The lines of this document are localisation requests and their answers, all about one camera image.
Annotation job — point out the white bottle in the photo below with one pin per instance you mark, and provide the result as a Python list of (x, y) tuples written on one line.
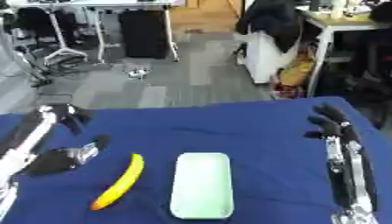
[(338, 9)]

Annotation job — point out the small silver floor object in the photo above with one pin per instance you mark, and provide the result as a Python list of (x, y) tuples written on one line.
[(138, 72)]

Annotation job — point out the yellow toy banana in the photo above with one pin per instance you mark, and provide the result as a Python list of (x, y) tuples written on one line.
[(122, 183)]

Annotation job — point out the yellow bag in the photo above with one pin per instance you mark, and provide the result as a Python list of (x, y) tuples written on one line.
[(297, 71)]

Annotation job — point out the black cabinet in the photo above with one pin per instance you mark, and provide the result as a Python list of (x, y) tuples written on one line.
[(144, 33)]

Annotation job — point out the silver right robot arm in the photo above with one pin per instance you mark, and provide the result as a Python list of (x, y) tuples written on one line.
[(352, 180)]

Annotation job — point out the grey tripod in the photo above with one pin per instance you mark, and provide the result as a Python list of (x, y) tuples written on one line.
[(26, 67)]

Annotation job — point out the white cabinet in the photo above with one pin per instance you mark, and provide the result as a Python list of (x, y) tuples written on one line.
[(261, 58)]

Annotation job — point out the pale green rectangular box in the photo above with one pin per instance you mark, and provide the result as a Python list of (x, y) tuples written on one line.
[(202, 185)]

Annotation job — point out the white desk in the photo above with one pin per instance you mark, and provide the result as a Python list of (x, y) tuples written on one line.
[(97, 3)]

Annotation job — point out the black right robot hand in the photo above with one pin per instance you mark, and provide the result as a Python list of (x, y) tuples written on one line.
[(329, 123)]

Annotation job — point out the red bag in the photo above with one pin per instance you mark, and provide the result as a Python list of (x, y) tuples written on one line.
[(288, 90)]

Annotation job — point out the black office chair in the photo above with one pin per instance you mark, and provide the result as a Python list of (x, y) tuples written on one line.
[(43, 24)]

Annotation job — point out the black jacket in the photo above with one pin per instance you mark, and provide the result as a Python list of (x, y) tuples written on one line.
[(275, 20)]

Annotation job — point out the wooden table with white legs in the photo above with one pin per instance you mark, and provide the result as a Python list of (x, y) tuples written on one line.
[(341, 24)]

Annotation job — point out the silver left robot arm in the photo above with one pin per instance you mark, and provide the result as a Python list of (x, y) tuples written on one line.
[(6, 186)]

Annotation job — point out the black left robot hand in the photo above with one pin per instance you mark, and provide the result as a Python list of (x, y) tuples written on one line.
[(55, 162)]

